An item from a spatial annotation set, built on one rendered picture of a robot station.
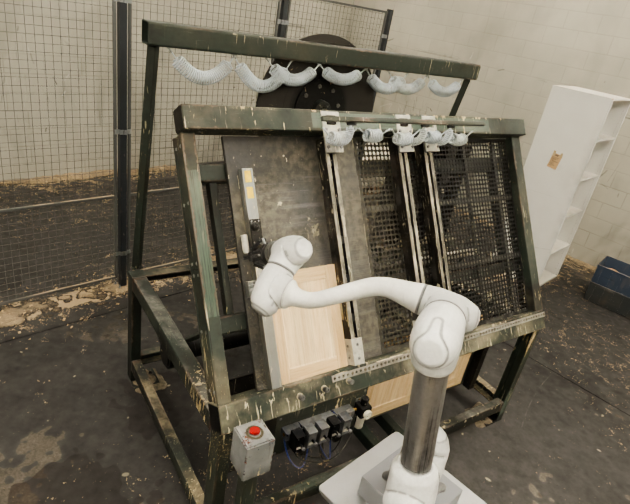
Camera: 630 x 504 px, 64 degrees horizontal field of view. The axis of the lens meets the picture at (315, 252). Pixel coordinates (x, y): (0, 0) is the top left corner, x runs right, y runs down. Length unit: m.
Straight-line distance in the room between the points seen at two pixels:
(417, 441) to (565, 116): 4.50
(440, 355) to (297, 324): 1.02
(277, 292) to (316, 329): 0.74
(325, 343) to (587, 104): 4.01
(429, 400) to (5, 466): 2.35
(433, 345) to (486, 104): 6.43
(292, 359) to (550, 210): 4.07
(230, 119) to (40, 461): 2.08
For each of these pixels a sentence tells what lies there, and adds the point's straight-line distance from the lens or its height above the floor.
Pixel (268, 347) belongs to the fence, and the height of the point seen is 1.05.
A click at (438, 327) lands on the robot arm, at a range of 1.42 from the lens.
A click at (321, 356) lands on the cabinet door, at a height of 0.95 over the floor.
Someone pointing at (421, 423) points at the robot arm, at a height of 1.33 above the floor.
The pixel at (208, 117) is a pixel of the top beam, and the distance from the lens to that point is 2.15.
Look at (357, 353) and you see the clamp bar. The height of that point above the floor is 0.97.
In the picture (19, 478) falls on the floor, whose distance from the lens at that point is 3.20.
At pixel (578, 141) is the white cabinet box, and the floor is 1.61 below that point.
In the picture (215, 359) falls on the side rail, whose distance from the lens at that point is 2.11.
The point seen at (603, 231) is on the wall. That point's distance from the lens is 7.20.
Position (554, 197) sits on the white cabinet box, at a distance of 5.81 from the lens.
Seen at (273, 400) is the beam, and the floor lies 0.87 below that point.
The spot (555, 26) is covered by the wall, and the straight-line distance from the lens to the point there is 7.37.
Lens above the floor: 2.39
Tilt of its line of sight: 26 degrees down
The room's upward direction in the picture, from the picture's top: 10 degrees clockwise
